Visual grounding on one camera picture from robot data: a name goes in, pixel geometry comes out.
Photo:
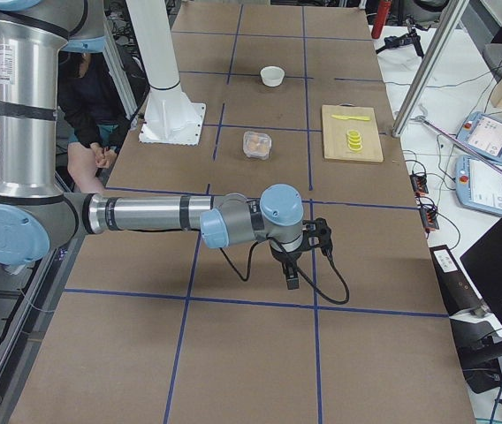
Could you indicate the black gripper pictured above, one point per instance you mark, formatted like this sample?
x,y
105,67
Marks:
x,y
285,255

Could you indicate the clear plastic egg box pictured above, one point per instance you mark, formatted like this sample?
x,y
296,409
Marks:
x,y
263,152

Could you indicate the brown egg from bowl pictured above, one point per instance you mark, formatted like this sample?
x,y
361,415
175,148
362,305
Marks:
x,y
255,143

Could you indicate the black box device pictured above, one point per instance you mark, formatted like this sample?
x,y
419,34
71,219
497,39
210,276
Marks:
x,y
457,292

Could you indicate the bamboo cutting board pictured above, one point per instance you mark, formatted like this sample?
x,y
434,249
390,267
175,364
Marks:
x,y
334,135

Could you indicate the orange connector module near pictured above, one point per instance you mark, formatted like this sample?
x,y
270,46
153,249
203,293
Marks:
x,y
428,214

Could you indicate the orange connector module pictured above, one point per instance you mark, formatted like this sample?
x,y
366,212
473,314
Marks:
x,y
428,214
419,184

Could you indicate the orange connector module far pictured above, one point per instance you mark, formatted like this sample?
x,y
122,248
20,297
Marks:
x,y
419,184

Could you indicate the yellow plastic knife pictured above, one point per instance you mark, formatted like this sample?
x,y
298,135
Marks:
x,y
356,118

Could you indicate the white ceramic bowl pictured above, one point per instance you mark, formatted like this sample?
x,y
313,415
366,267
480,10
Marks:
x,y
272,76

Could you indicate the metal reacher grabber tool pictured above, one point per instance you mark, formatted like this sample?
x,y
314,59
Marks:
x,y
461,146

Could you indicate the blue teach pendant near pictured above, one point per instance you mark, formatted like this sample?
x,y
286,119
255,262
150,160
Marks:
x,y
478,186

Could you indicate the blue teach pendant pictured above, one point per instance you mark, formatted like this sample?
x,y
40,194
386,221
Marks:
x,y
483,134
478,186

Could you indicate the blue teach pendant far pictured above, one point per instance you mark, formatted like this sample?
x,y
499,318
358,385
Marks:
x,y
483,134

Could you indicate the person in black jacket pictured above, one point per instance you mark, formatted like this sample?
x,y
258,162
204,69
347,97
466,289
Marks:
x,y
89,98

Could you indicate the black tripod leg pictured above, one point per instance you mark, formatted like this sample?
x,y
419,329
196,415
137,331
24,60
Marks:
x,y
410,38

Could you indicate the red cylinder bottle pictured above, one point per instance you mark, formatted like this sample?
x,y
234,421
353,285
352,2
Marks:
x,y
381,17

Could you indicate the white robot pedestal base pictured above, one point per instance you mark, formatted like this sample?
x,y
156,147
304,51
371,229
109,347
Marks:
x,y
170,117

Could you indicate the aluminium frame post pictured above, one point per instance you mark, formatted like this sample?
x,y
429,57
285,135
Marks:
x,y
450,19

